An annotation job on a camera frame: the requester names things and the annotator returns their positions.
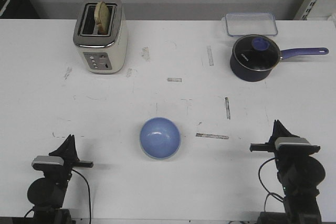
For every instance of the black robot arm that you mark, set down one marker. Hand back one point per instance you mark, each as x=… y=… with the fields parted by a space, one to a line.
x=299 y=174
x=47 y=194

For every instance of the green bowl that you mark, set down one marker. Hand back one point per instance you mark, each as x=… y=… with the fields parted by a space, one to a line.
x=176 y=153

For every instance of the cream and chrome toaster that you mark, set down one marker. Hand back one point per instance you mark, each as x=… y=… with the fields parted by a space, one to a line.
x=102 y=54

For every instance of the dark blue saucepan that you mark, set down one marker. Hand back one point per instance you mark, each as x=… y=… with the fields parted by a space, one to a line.
x=254 y=76

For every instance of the slice of toast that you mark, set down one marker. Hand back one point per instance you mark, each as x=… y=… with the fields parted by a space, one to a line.
x=102 y=17

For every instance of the black box in corner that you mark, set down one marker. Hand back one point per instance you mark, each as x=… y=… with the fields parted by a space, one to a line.
x=18 y=9

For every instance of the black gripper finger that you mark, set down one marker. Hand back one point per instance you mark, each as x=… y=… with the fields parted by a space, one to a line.
x=282 y=131
x=64 y=147
x=275 y=129
x=73 y=151

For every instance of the clear plastic food container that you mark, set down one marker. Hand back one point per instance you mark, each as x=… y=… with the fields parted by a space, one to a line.
x=240 y=24

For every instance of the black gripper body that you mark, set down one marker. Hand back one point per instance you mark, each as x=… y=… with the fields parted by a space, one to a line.
x=287 y=150
x=63 y=173

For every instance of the glass pot lid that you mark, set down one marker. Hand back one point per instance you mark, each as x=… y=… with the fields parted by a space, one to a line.
x=256 y=52

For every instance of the blue bowl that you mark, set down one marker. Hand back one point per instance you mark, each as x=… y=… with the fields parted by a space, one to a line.
x=159 y=138

